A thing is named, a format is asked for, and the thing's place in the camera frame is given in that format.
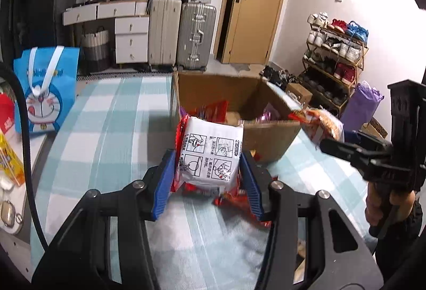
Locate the black white patterned rug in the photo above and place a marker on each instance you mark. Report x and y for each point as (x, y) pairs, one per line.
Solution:
(116, 76)

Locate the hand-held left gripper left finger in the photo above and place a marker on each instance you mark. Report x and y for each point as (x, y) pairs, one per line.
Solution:
(163, 183)

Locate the wooden shoe rack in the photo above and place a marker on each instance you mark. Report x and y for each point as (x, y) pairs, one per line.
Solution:
(365, 55)

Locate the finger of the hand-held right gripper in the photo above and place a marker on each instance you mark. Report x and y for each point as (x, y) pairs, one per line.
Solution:
(339, 150)
(366, 140)

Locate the grey white woven basket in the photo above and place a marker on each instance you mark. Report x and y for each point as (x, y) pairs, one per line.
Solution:
(96, 54)

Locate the brown cardboard box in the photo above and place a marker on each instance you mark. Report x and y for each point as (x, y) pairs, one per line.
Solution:
(266, 140)

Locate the person's right forearm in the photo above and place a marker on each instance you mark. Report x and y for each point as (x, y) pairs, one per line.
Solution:
(406, 226)

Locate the purple bag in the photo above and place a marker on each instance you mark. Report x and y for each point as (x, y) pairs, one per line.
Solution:
(359, 110)

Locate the orange noodle snack packet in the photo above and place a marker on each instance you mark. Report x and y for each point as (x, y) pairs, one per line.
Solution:
(326, 123)

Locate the beige suitcase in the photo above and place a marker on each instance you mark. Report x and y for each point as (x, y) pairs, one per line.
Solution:
(164, 34)

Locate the blue cartoon tote bag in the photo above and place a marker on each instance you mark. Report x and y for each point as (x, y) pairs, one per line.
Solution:
(46, 103)

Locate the red bag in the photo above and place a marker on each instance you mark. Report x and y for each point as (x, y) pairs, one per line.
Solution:
(6, 113)

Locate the white dresser with drawers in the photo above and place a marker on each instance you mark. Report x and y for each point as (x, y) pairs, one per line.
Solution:
(131, 40)

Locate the shoe rack with shoes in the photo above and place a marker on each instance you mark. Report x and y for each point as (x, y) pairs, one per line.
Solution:
(346, 72)

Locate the yellow carton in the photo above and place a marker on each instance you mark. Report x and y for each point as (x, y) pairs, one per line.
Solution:
(10, 163)

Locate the small purple snack packet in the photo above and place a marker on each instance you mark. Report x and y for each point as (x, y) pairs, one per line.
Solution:
(268, 113)

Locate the wooden door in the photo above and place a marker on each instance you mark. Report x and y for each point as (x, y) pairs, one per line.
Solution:
(256, 10)

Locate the small plain cardboard box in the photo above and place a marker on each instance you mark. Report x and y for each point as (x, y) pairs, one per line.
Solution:
(299, 93)

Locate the silver suitcase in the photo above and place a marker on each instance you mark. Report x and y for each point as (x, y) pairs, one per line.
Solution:
(196, 37)

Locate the printed cardboard box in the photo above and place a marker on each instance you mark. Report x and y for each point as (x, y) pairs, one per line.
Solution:
(376, 128)

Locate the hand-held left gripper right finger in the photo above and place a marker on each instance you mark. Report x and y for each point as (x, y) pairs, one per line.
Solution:
(253, 190)

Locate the furry doormat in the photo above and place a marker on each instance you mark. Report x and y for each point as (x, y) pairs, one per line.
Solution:
(241, 67)

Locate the beige earbuds case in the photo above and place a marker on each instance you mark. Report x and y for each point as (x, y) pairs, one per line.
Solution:
(10, 213)

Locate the person's right hand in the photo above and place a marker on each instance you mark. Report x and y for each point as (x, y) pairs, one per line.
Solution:
(374, 203)

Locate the pile of dark sandals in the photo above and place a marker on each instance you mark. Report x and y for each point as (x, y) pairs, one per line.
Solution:
(279, 77)

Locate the white red-edged noodle packet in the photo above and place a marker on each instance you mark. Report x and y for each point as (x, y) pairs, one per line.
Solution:
(209, 150)

